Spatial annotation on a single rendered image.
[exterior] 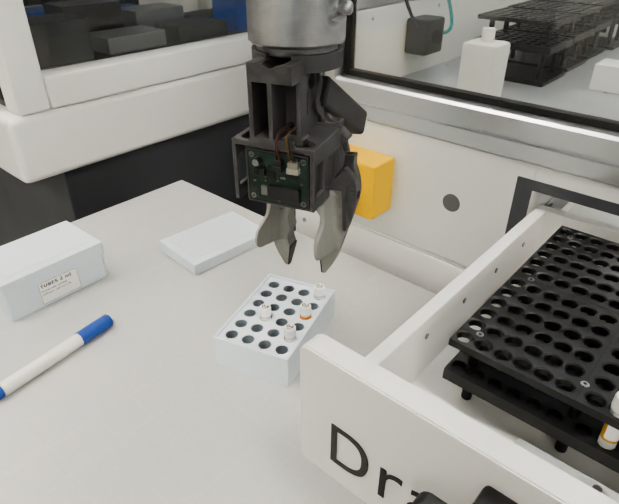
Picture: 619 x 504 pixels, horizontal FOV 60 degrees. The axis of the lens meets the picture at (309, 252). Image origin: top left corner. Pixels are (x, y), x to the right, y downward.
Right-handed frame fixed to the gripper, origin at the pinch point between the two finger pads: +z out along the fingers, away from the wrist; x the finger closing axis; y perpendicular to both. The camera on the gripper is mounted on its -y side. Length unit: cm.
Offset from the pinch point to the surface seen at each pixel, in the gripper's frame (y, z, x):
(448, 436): 21.7, -5.3, 17.3
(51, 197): -20, 15, -60
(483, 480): 22.4, -3.7, 19.4
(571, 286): 0.5, -2.7, 23.6
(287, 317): 1.6, 7.7, -1.8
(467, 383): 11.4, 0.5, 17.5
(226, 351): 7.7, 8.9, -5.8
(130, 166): -29, 10, -48
